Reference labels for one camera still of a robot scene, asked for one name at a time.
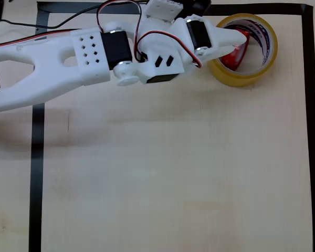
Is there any large yellow tape roll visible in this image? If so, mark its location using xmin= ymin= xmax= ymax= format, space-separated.
xmin=207 ymin=13 xmax=279 ymax=88

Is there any black camera cable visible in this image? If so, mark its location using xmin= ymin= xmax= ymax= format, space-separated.
xmin=0 ymin=0 xmax=149 ymax=30

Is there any black webcam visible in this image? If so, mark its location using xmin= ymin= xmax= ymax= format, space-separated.
xmin=183 ymin=0 xmax=212 ymax=17

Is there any red white black servo wire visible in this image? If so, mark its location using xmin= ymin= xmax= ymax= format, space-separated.
xmin=96 ymin=0 xmax=143 ymax=35
xmin=134 ymin=30 xmax=203 ymax=68
xmin=0 ymin=28 xmax=78 ymax=48

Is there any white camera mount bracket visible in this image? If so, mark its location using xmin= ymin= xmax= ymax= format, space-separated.
xmin=142 ymin=0 xmax=185 ymax=22

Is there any small red tape roll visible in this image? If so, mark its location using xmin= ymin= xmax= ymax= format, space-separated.
xmin=219 ymin=28 xmax=250 ymax=71

